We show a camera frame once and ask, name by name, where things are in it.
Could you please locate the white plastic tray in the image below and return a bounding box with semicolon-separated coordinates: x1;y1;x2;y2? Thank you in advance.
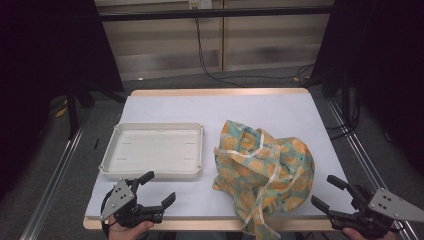
98;121;205;181

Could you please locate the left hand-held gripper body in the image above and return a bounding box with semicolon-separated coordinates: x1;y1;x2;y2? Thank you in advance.
99;178;165;230

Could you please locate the person's right hand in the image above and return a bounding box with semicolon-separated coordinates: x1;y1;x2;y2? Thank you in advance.
342;226;401;240

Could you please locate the long black wall cable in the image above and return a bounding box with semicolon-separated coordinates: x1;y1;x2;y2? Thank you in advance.
194;17;316;88

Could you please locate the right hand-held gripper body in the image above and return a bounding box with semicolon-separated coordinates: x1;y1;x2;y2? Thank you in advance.
328;184;424;239

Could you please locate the black horizontal metal bar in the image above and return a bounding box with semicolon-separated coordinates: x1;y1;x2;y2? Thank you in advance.
99;5;334;23

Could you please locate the bundle of black floor cables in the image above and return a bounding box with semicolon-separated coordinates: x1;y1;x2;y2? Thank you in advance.
327;88;362;141

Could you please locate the dark curtain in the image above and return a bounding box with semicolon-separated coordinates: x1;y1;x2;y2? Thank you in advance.
311;0;424;174
0;0;125;201

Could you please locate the aluminium floor rail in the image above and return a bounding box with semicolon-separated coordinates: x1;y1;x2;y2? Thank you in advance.
19;123;85;240
326;99;418;240

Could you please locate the black metal stand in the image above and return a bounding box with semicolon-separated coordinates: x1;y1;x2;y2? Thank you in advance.
65;84;82;140

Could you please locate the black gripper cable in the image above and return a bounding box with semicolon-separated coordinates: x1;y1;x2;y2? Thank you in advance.
99;189;116;238

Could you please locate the person's left hand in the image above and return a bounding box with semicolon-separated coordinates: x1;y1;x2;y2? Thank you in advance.
108;215;155;240

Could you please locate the fruit print cloth bag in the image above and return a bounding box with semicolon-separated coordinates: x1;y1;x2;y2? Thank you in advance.
212;119;316;240

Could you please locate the white wall socket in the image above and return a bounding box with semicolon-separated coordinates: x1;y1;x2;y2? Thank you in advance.
188;0;213;10

